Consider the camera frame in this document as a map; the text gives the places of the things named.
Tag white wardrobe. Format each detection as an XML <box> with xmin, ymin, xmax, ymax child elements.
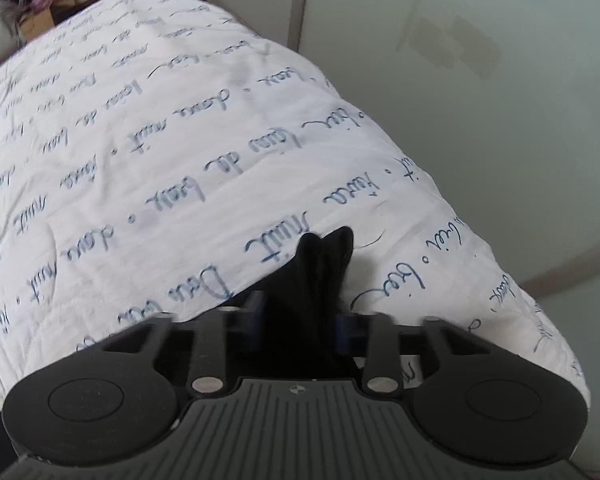
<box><xmin>202</xmin><ymin>0</ymin><xmax>600</xmax><ymax>311</ymax></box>

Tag cardboard box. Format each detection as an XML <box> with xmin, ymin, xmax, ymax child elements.
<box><xmin>18</xmin><ymin>4</ymin><xmax>57</xmax><ymax>44</ymax></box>

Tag black pants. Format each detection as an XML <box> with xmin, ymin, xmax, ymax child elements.
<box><xmin>250</xmin><ymin>226</ymin><xmax>357</xmax><ymax>380</ymax></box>

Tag white script-printed blanket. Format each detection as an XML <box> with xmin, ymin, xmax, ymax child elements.
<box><xmin>0</xmin><ymin>0</ymin><xmax>592</xmax><ymax>416</ymax></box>

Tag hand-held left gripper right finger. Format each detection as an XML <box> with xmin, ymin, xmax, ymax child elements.
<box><xmin>336</xmin><ymin>311</ymin><xmax>522</xmax><ymax>395</ymax></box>

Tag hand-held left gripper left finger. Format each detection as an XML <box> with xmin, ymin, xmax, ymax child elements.
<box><xmin>99</xmin><ymin>291</ymin><xmax>267</xmax><ymax>397</ymax></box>

